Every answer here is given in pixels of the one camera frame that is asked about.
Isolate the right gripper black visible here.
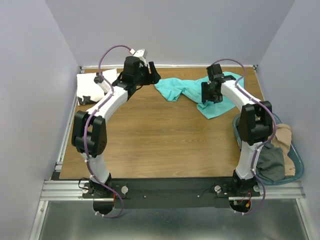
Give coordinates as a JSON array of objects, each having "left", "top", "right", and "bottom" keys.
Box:
[{"left": 200, "top": 81, "right": 223, "bottom": 104}]

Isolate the teal t shirt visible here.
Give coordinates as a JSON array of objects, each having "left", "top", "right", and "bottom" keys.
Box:
[{"left": 154, "top": 76, "right": 235, "bottom": 120}]

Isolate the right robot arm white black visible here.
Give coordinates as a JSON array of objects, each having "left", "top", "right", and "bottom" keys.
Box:
[{"left": 201, "top": 63, "right": 276, "bottom": 196}]

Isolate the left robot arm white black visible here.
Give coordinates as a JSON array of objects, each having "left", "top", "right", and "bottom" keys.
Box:
[{"left": 71, "top": 55, "right": 161, "bottom": 198}]

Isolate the folded white printed t shirt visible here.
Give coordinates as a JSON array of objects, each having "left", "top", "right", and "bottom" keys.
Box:
[{"left": 76, "top": 72, "right": 112, "bottom": 106}]

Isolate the beige t shirt in basket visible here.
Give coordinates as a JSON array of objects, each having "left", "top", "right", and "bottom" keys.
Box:
[{"left": 271, "top": 123, "right": 296, "bottom": 177}]

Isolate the grey t shirt in basket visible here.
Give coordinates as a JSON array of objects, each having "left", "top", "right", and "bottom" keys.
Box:
[{"left": 256, "top": 143, "right": 285, "bottom": 183}]

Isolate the teal plastic laundry basket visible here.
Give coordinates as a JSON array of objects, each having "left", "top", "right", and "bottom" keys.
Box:
[{"left": 232, "top": 111, "right": 305, "bottom": 186}]

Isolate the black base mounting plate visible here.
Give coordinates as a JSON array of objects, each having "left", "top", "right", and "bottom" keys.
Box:
[{"left": 81, "top": 176, "right": 261, "bottom": 213}]

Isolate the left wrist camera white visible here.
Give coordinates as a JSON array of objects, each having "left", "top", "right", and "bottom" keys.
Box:
[{"left": 129, "top": 48, "right": 148, "bottom": 62}]

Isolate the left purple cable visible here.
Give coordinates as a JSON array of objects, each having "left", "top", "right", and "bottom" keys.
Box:
[{"left": 77, "top": 44, "right": 136, "bottom": 218}]

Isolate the aluminium back rail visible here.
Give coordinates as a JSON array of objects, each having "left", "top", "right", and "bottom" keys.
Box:
[{"left": 79, "top": 64, "right": 258, "bottom": 71}]

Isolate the aluminium rail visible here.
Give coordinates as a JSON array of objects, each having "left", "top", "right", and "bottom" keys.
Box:
[
  {"left": 40, "top": 180, "right": 306, "bottom": 201},
  {"left": 54, "top": 94, "right": 77, "bottom": 172},
  {"left": 79, "top": 64, "right": 258, "bottom": 71}
]

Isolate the aluminium left side rail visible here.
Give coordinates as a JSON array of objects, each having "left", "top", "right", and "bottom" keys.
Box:
[{"left": 54, "top": 94, "right": 77, "bottom": 172}]

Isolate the aluminium front rail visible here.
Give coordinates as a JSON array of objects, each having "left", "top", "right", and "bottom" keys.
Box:
[{"left": 40, "top": 180, "right": 306, "bottom": 201}]

